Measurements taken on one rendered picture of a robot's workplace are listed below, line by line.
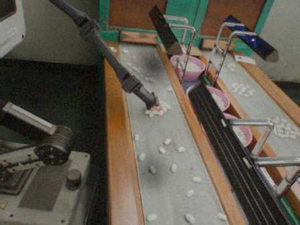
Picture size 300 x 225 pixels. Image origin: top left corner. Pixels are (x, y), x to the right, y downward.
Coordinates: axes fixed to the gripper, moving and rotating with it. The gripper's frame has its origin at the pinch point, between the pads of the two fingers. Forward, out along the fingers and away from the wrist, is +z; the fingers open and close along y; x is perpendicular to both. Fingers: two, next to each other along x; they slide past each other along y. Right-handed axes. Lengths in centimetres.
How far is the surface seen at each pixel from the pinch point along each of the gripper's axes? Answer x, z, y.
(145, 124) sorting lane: 7.6, -6.2, -10.0
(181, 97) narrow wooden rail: -10.5, 10.6, 11.1
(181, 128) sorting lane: -4.6, 7.6, -13.0
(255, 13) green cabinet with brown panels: -86, 47, 87
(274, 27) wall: -116, 126, 156
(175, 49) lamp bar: -26.0, -18.3, 8.2
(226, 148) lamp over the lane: -25, -21, -58
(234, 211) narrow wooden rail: -11, 11, -61
